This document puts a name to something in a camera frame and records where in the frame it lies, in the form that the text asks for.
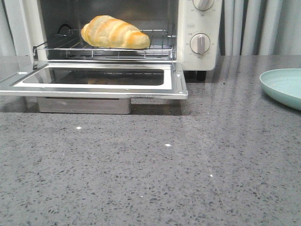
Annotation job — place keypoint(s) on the glass oven door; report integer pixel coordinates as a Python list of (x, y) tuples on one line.
[(97, 80)]

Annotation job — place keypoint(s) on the light green plate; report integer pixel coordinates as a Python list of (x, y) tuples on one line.
[(283, 85)]

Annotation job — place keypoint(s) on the upper oven knob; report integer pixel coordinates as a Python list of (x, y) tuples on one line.
[(203, 5)]

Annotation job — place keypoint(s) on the silver oven door handle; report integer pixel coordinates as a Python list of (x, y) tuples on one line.
[(84, 105)]

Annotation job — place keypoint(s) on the white Toshiba toaster oven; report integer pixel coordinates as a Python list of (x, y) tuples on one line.
[(44, 19)]

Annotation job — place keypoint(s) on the lower oven knob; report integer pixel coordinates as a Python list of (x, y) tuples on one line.
[(200, 43)]

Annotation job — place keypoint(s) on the metal oven wire rack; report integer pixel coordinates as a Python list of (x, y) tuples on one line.
[(71, 46)]

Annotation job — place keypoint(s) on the oven knob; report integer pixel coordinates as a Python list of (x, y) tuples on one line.
[(203, 5), (200, 43)]

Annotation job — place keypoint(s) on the golden bread roll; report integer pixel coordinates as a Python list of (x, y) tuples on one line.
[(108, 32)]

